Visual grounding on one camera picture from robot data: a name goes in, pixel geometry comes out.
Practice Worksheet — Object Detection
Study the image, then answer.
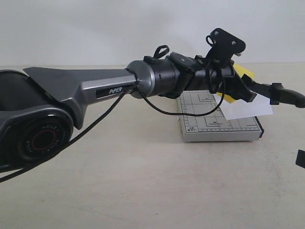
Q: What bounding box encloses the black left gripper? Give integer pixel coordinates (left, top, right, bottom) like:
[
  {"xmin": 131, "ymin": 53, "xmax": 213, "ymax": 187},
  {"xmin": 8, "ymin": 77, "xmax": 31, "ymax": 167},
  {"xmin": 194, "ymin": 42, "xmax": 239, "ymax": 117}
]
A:
[{"xmin": 188, "ymin": 55, "xmax": 257, "ymax": 103}]

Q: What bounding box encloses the yellow foam cube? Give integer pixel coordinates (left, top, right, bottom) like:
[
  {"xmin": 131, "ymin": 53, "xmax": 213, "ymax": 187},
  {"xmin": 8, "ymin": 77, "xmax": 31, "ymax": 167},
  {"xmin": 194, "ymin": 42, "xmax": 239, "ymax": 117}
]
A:
[{"xmin": 218, "ymin": 63, "xmax": 256, "ymax": 103}]

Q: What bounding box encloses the white paper sheet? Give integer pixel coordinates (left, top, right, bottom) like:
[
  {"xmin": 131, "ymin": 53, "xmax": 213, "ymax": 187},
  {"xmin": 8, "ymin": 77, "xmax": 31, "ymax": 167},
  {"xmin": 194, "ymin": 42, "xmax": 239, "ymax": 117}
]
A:
[{"xmin": 220, "ymin": 94, "xmax": 273, "ymax": 120}]

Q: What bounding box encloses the black cutter blade arm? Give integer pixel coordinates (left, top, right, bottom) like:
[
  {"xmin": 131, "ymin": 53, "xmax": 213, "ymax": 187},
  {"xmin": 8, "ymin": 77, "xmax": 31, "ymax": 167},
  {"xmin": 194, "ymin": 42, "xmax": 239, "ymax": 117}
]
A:
[{"xmin": 247, "ymin": 81, "xmax": 305, "ymax": 108}]

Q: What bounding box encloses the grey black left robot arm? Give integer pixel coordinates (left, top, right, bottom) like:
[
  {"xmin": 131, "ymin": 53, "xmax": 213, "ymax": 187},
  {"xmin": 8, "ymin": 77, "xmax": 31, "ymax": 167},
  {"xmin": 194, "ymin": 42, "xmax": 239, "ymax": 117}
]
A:
[{"xmin": 0, "ymin": 52, "xmax": 256, "ymax": 177}]

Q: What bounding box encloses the grey paper cutter base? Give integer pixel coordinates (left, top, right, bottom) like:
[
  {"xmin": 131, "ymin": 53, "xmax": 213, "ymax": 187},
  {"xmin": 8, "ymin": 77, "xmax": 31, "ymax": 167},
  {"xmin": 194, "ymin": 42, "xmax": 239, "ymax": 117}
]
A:
[{"xmin": 176, "ymin": 91, "xmax": 264, "ymax": 142}]

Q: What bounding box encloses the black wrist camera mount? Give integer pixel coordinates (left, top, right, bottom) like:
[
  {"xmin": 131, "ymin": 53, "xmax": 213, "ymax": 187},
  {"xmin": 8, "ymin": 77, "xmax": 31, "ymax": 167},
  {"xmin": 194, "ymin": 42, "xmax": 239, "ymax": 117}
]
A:
[{"xmin": 206, "ymin": 28, "xmax": 246, "ymax": 68}]

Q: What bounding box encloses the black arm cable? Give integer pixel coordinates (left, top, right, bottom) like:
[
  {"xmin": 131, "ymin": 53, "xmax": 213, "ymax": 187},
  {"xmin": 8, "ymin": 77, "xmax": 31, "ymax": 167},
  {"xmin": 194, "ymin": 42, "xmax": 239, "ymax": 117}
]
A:
[{"xmin": 0, "ymin": 45, "xmax": 226, "ymax": 183}]

